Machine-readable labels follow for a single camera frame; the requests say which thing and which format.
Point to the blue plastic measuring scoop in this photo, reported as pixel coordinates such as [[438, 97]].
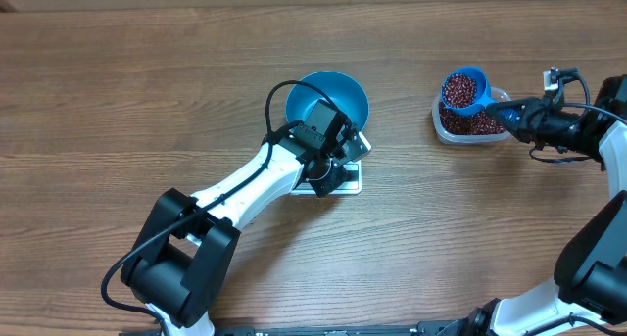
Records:
[[466, 92]]

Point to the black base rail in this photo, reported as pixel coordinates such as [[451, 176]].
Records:
[[423, 328]]

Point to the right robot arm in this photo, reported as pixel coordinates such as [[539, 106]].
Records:
[[588, 285]]

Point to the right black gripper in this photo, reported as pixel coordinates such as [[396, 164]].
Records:
[[531, 120]]

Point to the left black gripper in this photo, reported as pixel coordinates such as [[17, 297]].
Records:
[[325, 184]]

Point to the red adzuki beans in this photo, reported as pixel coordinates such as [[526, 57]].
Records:
[[460, 109]]

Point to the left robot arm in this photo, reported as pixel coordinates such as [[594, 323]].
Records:
[[181, 256]]

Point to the white digital kitchen scale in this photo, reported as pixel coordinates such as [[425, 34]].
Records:
[[352, 186]]

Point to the teal round bowl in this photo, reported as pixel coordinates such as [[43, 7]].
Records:
[[346, 93]]

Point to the clear plastic food container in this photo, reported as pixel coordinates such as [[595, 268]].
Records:
[[451, 129]]

